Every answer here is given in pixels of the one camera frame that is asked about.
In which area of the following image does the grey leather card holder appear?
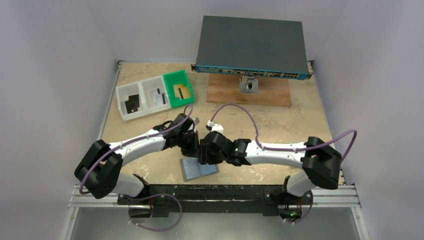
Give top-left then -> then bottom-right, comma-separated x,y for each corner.
180,157 -> 219,182

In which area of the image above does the black card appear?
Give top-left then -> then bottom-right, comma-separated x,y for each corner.
128,94 -> 140,108
124,100 -> 139,114

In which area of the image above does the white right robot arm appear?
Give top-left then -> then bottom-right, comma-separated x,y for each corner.
198,131 -> 342,204

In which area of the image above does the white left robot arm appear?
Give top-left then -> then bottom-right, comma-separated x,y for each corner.
74,113 -> 199,205

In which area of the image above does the green bin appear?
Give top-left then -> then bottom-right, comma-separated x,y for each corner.
162,70 -> 195,108

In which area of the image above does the white middle bin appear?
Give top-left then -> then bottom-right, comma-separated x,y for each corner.
138,75 -> 172,115

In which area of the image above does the white bin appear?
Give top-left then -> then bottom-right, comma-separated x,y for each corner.
138,75 -> 172,115
115,82 -> 148,121

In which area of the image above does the white left bin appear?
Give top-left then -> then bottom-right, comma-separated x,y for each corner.
115,82 -> 148,121

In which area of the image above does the brown wooden board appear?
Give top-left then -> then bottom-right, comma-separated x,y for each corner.
207,74 -> 292,107

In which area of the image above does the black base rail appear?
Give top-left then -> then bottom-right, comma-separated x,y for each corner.
117,184 -> 313,219

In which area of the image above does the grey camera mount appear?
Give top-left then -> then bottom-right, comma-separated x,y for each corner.
239,76 -> 259,94

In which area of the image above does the grey network switch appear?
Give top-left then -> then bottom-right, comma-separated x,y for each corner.
191,15 -> 312,80

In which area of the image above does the aluminium frame rail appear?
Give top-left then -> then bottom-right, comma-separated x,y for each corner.
68,183 -> 362,210

